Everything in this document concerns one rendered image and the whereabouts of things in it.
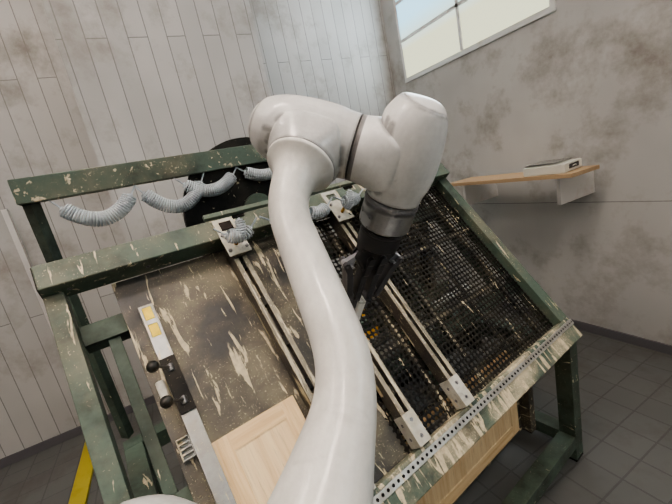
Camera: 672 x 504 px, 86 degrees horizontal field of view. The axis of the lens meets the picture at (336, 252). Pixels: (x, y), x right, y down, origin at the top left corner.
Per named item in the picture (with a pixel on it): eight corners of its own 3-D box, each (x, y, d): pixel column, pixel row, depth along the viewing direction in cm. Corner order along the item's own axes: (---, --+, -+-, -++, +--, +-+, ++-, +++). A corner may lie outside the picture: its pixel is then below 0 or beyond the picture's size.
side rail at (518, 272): (545, 329, 207) (561, 322, 199) (429, 191, 244) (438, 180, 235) (552, 324, 211) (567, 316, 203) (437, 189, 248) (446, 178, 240)
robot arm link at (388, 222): (356, 183, 60) (348, 214, 63) (382, 211, 53) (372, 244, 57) (400, 183, 64) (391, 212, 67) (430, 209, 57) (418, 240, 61)
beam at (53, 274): (45, 304, 125) (36, 291, 117) (38, 281, 128) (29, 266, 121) (442, 183, 244) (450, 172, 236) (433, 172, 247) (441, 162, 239)
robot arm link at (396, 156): (423, 191, 63) (351, 171, 63) (458, 99, 54) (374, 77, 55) (424, 219, 54) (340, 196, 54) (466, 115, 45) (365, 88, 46)
